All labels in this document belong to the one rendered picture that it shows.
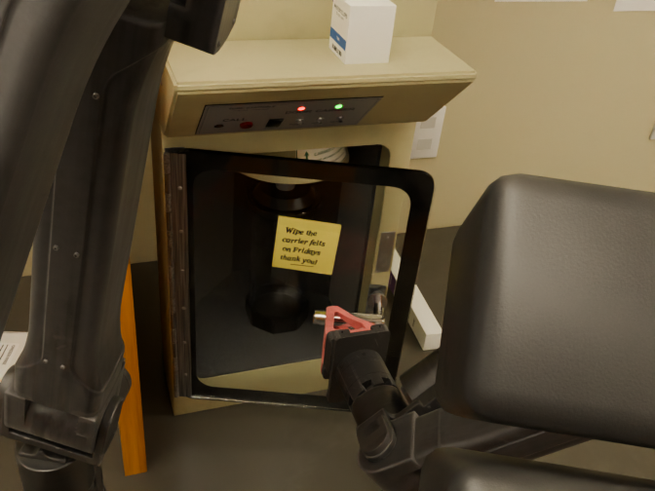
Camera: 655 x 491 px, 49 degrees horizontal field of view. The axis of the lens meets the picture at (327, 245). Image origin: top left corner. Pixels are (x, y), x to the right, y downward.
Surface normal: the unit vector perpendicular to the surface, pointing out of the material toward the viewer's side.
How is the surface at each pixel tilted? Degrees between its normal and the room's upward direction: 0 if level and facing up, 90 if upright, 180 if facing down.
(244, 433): 0
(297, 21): 90
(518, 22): 90
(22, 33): 61
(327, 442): 0
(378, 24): 90
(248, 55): 0
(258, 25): 90
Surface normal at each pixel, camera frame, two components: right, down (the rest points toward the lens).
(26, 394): -0.16, 0.62
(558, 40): 0.32, 0.56
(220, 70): 0.09, -0.82
